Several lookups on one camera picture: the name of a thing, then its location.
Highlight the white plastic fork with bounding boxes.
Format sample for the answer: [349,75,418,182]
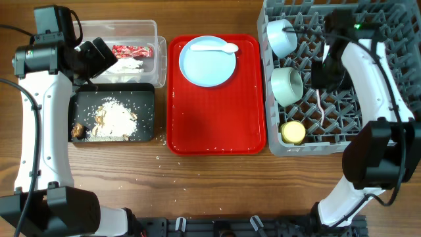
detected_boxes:
[316,89,326,126]

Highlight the red snack wrapper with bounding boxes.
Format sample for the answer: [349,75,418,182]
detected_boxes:
[111,45,153,59]

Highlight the mint green bowl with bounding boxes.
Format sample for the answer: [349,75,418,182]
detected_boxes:
[271,67,304,107]

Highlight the light blue bowl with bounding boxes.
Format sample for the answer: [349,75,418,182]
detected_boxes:
[267,19,297,58]

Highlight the rice and food leftovers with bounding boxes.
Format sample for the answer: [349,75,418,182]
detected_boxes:
[70,97,137,142]

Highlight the yellow plastic cup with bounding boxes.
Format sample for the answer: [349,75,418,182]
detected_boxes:
[280,121,306,144]

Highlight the white plastic spoon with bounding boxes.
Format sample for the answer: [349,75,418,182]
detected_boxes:
[190,43,239,53]

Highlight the light blue plate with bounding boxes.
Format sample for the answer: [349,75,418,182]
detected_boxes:
[178,36,237,88]

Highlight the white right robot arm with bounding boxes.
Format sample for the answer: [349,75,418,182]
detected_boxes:
[310,9,420,233]

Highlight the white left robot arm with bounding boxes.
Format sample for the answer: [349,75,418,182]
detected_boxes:
[1,5,141,236]

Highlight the clear plastic bin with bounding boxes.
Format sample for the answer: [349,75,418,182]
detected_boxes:
[74,20,167,88]

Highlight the black plastic tray bin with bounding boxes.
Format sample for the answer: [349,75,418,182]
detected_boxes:
[68,83,155,144]

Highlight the red serving tray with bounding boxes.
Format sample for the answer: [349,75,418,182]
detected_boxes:
[166,34,266,155]

